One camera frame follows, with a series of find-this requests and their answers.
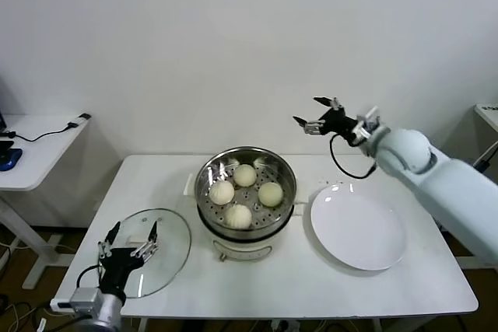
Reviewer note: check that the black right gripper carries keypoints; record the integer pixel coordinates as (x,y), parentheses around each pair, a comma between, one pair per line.
(336,121)

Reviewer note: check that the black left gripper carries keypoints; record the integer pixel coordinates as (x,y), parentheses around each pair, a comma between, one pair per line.
(116,262)

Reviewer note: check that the round glass pot lid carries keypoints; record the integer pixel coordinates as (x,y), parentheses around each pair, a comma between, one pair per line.
(175,231)

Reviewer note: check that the white steamed baozi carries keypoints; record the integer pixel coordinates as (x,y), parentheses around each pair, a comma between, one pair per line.
(245,175)
(238,216)
(221,192)
(270,194)

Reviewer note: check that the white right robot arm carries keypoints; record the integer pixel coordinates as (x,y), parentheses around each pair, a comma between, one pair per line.
(408,149)

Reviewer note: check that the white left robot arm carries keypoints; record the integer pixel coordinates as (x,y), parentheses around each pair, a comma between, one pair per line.
(105,308)

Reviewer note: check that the perforated steel steamer basket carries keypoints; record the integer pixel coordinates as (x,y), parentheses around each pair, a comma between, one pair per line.
(212,168)

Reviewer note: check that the white round plate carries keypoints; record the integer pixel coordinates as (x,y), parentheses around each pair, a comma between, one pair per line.
(358,227)

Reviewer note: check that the white electric cooker pot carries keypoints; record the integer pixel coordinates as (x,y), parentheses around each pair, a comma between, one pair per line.
(249,248)

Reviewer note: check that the white side desk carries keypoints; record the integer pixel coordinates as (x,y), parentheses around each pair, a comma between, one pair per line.
(43,153)

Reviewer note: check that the blue desk gadget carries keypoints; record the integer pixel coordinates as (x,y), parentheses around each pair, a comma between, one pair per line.
(11,158)

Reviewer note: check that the small black desk device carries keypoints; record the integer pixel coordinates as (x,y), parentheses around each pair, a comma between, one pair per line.
(5,146)

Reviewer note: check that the dark laptop screen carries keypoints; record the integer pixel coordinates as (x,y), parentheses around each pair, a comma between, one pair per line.
(3,106)

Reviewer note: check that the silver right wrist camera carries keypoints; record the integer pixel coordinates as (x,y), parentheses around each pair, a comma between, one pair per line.
(369,122)

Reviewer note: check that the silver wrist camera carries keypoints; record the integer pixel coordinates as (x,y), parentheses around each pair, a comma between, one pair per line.
(79,299)
(369,122)

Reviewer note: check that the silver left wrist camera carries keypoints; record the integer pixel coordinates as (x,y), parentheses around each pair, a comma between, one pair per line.
(79,299)

